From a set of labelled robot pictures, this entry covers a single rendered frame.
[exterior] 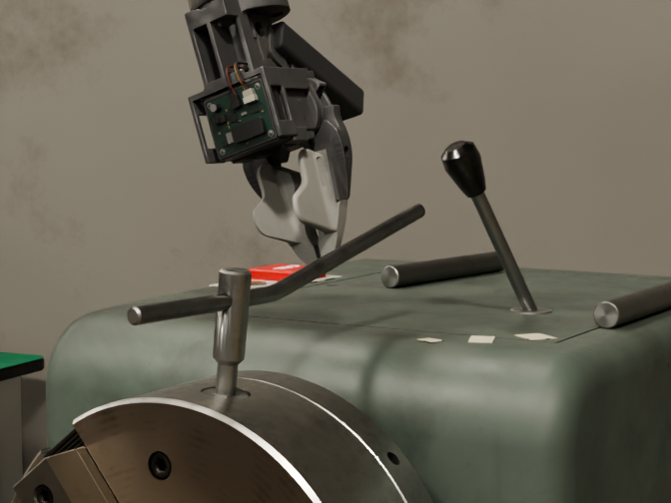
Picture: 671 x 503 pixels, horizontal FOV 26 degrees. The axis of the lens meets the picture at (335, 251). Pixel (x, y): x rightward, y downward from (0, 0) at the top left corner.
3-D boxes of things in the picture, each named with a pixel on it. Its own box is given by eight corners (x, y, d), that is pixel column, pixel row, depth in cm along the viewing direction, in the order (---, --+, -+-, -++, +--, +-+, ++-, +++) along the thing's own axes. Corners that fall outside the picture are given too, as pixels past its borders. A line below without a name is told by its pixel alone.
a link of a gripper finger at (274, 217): (258, 288, 108) (226, 170, 109) (301, 281, 113) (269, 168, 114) (292, 277, 106) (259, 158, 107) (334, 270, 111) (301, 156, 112)
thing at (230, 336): (224, 440, 98) (238, 273, 97) (199, 433, 99) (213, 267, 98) (244, 434, 100) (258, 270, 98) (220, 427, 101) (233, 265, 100)
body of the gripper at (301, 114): (205, 174, 107) (162, 19, 108) (269, 171, 115) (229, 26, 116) (288, 143, 104) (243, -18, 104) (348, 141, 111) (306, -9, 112)
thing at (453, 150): (455, 196, 123) (455, 140, 122) (490, 197, 121) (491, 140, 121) (433, 198, 119) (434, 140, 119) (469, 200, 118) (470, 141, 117)
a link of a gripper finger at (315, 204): (292, 277, 106) (259, 158, 107) (334, 270, 111) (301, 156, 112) (327, 266, 105) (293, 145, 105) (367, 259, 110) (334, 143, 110)
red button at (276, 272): (278, 281, 155) (278, 262, 154) (327, 284, 151) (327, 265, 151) (247, 287, 149) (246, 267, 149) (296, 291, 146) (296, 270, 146)
